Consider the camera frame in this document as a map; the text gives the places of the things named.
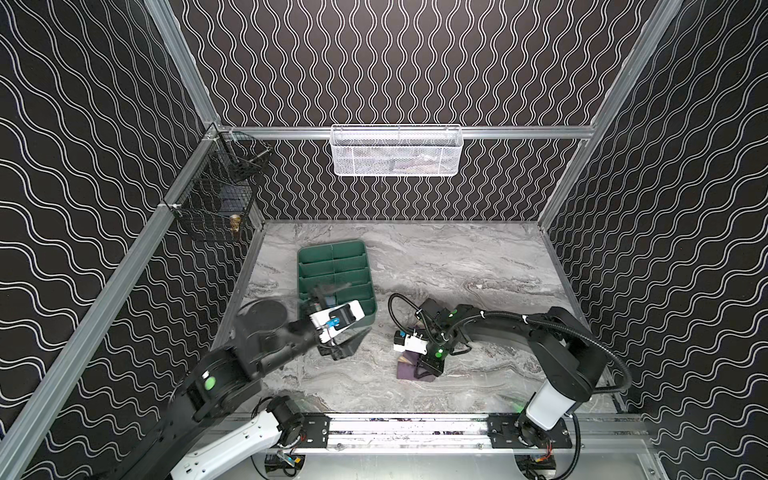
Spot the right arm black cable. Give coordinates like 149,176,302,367
386,292,632,396

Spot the black wire basket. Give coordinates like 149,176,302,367
171,132,275,244

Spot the green compartment tray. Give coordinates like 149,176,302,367
297,239,377,328

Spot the small brass object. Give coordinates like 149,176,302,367
229,214,242,233

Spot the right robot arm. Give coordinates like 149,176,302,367
415,299,608,433

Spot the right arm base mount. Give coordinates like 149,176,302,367
486,413,573,450

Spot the purple striped sock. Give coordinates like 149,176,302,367
396,351,437,382

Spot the white wire basket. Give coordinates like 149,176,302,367
329,124,464,177

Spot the aluminium front rail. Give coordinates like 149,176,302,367
170,411,652,455

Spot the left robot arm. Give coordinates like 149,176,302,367
100,285,371,479

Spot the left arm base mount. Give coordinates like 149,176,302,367
275,413,331,449

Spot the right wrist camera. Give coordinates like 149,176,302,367
393,330,429,355

